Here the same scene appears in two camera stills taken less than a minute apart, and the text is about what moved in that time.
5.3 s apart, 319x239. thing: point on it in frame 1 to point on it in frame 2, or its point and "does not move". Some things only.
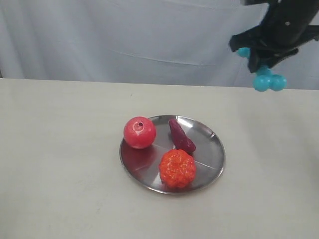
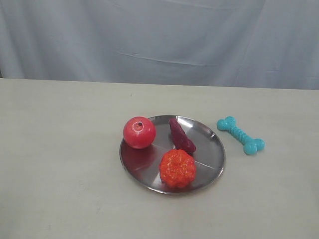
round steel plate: x=141 y=166 does not move
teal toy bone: x=264 y=79 to x=250 y=146
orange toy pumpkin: x=177 y=168 does not move
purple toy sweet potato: x=182 y=142 does not move
